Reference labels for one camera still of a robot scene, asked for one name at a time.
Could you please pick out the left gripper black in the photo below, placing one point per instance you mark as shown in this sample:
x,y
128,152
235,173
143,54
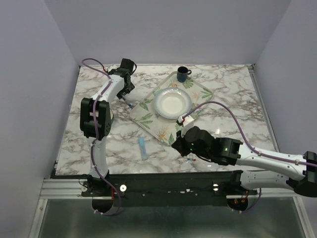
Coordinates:
x,y
125,91

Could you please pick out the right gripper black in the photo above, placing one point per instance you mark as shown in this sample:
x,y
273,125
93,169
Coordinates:
x,y
179,144

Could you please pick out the transparent blue pen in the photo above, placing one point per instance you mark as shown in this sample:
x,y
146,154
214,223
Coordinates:
x,y
128,103

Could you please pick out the light blue highlighter body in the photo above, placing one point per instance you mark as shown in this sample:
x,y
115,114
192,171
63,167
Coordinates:
x,y
142,148

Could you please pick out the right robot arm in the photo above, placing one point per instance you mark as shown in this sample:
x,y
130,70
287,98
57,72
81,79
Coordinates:
x,y
277,170

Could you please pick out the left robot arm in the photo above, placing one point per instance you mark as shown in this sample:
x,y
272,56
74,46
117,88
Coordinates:
x,y
95,113

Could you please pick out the teal bowl white inside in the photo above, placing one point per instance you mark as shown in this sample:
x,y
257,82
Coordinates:
x,y
111,116

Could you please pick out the white blue-rimmed plate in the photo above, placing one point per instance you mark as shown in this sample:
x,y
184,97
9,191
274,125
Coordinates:
x,y
171,103

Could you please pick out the floral serving tray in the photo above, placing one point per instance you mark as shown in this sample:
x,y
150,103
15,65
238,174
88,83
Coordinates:
x,y
160,128

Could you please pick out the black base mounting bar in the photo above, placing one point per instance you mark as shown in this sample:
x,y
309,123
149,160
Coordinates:
x,y
168,189

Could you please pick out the dark blue mug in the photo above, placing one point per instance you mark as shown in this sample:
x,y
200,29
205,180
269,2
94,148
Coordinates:
x,y
183,73

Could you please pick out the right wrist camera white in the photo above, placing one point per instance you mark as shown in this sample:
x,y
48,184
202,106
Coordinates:
x,y
185,123

